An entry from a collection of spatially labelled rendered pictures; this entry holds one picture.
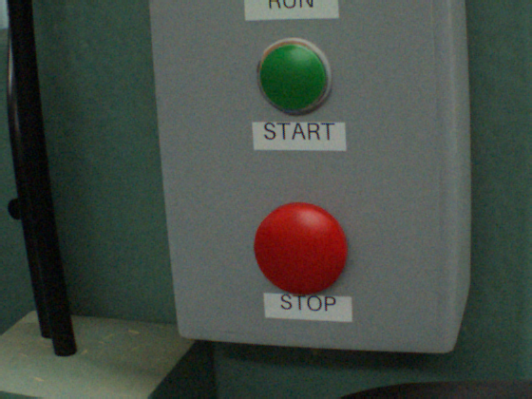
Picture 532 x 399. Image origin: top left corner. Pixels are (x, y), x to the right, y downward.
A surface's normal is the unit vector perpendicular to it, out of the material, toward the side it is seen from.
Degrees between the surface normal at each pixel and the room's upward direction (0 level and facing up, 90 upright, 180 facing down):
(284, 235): 82
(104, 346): 0
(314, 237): 84
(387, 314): 90
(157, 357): 0
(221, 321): 90
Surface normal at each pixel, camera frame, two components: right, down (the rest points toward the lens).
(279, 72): -0.33, 0.26
